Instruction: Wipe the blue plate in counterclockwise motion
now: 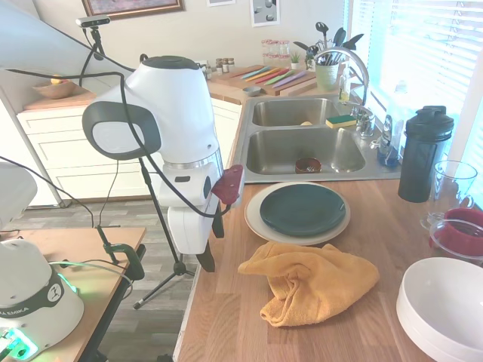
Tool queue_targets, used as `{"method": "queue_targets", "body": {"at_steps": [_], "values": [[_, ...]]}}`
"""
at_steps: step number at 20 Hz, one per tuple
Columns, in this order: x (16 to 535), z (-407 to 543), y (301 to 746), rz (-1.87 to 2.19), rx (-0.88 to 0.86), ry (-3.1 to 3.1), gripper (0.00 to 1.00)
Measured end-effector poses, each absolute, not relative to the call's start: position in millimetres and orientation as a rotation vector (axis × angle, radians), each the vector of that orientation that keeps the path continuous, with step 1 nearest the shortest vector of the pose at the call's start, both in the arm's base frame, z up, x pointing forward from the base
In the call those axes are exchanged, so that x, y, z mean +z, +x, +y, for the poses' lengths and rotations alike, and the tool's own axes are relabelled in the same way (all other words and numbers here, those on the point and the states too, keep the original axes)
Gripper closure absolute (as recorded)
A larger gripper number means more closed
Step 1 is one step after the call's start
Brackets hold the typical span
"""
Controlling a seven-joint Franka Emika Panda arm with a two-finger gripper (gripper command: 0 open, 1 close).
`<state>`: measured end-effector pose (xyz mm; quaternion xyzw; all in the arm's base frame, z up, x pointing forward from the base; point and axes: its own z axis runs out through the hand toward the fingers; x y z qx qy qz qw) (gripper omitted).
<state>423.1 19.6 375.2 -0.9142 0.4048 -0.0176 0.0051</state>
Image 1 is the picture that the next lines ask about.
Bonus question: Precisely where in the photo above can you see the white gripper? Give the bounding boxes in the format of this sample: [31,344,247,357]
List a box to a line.
[157,161,226,274]

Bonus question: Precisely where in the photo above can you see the yellow terry towel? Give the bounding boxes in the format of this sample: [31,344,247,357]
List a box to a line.
[237,242,380,327]

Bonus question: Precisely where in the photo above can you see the cream dinner plate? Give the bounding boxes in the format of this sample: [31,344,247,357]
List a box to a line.
[244,181,352,247]

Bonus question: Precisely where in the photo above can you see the dark blue plate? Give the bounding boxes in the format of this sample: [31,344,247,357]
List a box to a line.
[259,183,346,238]

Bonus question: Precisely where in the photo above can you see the dark green clamp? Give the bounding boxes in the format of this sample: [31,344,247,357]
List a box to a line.
[95,224,146,282]

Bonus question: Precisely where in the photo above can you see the stainless double sink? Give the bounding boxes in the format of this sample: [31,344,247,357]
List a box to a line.
[235,94,403,186]

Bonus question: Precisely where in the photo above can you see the brown ceramic bowl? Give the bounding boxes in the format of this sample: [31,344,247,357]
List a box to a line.
[294,157,322,174]

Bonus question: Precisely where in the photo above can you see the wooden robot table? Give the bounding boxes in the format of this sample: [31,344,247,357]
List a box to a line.
[11,225,147,362]

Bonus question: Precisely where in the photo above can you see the teal knife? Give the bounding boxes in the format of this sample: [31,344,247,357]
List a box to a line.
[241,67,269,81]

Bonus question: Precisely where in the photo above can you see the yellow knife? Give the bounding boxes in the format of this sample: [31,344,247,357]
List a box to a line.
[245,68,281,82]

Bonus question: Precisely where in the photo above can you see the purple knife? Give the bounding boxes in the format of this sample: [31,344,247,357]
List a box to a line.
[272,71,293,88]

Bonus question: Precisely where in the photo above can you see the green knife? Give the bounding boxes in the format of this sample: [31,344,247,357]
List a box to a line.
[263,69,291,86]

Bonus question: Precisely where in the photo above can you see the yellow and green sponge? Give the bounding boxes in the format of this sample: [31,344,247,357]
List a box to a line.
[325,115,358,130]

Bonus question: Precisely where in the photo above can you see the clear dish soap bottle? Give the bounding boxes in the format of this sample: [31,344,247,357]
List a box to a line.
[377,81,411,167]

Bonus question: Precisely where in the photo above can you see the green utensil holder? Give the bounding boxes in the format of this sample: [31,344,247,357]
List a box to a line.
[315,62,340,93]

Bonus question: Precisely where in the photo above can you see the jar rack checkered lids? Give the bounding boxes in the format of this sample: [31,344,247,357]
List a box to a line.
[261,38,292,66]

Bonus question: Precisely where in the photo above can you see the clear bottle yellow liquid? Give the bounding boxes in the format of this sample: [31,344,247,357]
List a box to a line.
[338,63,351,103]

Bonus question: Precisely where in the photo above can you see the black kitchen turner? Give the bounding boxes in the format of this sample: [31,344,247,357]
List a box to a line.
[293,40,318,57]

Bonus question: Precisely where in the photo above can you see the wooden fruit bowl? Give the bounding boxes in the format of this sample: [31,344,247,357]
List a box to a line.
[32,78,77,100]

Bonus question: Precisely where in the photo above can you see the chrome gooseneck faucet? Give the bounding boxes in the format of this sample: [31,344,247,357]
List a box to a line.
[315,48,371,114]

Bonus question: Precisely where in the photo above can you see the black shaker bottle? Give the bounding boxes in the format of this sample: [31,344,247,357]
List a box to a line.
[398,106,455,204]

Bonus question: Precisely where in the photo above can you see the white poster grey cubes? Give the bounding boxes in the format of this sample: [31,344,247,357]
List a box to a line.
[250,0,281,28]

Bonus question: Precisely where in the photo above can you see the white wide bowl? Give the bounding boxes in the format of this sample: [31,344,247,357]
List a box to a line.
[395,257,483,362]

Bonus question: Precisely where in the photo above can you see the black slotted spoon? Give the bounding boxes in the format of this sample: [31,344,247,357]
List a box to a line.
[315,21,330,51]

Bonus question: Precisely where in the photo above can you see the black cooking spoon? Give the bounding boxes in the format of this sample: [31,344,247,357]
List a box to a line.
[331,26,347,54]

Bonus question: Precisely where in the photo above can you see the clear stemmed glass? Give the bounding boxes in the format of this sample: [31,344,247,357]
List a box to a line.
[420,161,478,230]

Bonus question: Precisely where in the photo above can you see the black spatula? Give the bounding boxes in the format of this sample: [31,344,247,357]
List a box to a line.
[341,32,365,52]

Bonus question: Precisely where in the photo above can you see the wooden framed picture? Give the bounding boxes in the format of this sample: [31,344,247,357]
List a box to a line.
[82,0,186,21]

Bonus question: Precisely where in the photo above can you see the white horizontal window blind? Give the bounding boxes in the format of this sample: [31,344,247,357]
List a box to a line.
[349,0,383,91]
[384,0,483,159]

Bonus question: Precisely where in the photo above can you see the black camera tripod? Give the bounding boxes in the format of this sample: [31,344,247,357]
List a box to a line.
[88,26,198,311]

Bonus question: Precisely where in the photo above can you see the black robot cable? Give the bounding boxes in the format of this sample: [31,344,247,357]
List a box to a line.
[0,37,232,227]

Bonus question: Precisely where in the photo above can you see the chrome faucet handle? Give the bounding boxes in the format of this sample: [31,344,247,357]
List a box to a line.
[353,106,377,139]

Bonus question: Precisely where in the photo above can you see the black silver stereo camera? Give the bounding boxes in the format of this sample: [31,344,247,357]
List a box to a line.
[75,15,111,29]

